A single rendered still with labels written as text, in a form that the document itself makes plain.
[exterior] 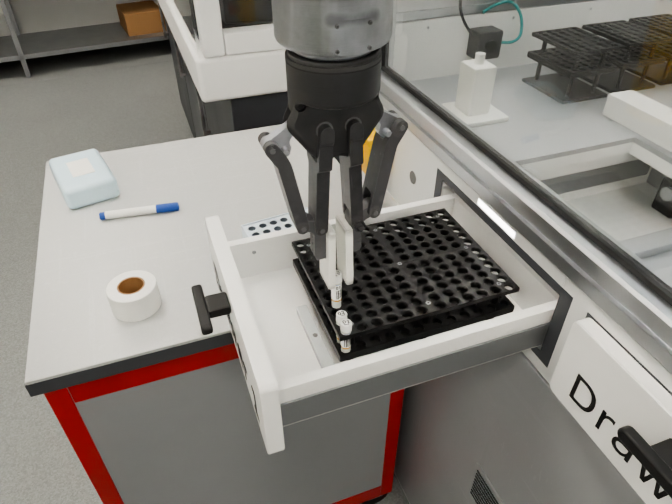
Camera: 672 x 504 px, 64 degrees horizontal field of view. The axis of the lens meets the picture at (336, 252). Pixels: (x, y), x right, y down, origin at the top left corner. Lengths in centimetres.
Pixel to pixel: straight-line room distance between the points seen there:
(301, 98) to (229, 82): 93
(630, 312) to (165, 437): 70
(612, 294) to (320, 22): 37
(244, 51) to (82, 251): 61
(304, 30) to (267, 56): 95
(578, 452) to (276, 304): 40
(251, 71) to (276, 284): 73
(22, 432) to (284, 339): 123
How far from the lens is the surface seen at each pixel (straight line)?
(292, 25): 40
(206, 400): 91
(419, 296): 62
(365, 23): 40
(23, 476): 171
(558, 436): 73
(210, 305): 60
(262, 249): 72
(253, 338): 54
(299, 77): 42
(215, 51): 132
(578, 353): 61
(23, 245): 249
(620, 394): 59
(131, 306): 81
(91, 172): 113
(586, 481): 73
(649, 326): 56
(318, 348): 63
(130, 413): 90
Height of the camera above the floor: 132
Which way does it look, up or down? 38 degrees down
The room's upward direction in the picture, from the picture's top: straight up
